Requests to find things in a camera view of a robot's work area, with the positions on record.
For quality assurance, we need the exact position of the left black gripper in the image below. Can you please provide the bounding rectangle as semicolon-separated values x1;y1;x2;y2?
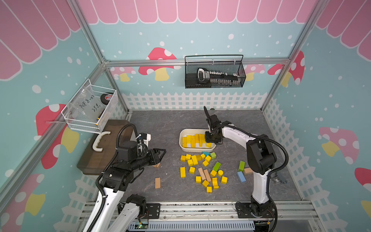
130;148;166;172

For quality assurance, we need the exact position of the yellow plank block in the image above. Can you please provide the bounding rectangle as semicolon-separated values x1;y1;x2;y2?
186;135;191;144

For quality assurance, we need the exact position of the yellow cube block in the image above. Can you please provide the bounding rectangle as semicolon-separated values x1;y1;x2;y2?
189;167;196;174

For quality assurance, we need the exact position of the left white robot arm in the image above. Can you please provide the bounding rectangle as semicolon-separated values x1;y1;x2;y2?
83;123;166;232

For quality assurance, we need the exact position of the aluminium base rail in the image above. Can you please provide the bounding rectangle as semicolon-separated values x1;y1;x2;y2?
78;201;293;232

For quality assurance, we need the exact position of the white plastic tub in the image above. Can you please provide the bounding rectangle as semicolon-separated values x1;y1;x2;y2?
179;129;216;152

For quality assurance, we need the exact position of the thin yellow stick block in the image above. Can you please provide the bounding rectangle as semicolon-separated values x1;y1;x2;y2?
199;134;203;147

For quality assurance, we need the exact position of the long yellow block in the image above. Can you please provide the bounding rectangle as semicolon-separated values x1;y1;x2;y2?
191;135;196;148
182;137;187;148

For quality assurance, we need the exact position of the green rectangular block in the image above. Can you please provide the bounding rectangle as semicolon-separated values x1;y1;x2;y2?
238;161;245;172

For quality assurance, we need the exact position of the socket wrench set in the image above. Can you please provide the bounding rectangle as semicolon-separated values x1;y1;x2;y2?
196;68;241;87

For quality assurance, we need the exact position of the large yellow front block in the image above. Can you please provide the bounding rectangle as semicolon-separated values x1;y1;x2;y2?
180;167;186;178

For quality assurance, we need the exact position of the black tape roll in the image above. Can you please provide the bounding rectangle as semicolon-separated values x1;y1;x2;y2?
100;92;113;105

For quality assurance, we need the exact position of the brown toolbox with white handle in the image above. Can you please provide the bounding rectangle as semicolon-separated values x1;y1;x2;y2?
77;119;129;176

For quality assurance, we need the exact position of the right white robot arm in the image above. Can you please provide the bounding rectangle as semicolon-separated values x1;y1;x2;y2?
203;106;289;232

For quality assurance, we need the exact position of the flat wooden block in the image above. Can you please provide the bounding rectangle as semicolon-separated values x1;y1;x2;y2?
155;177;161;189

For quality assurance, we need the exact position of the light blue block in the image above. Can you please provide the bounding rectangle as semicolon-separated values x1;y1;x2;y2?
237;171;246;182

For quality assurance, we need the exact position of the right natural wooden plank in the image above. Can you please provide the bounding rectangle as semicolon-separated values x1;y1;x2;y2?
203;169;212;182

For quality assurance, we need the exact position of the yellow arch block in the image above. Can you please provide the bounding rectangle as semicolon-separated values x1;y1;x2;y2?
212;177;219;189

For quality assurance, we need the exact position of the black wire mesh basket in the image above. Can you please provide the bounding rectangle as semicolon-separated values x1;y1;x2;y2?
184;55;246;89

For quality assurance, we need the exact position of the left natural wooden plank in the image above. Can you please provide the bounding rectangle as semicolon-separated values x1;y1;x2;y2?
198;168;206;181

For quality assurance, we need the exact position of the tan wooden cube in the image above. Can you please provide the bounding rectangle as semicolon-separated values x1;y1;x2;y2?
243;168;253;175

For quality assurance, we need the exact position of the natural wooden plank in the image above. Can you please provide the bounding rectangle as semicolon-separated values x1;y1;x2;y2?
198;168;206;181
203;169;212;182

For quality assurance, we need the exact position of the clear wall-mounted bin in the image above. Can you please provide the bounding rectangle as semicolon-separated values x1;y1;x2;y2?
61;79;118;134

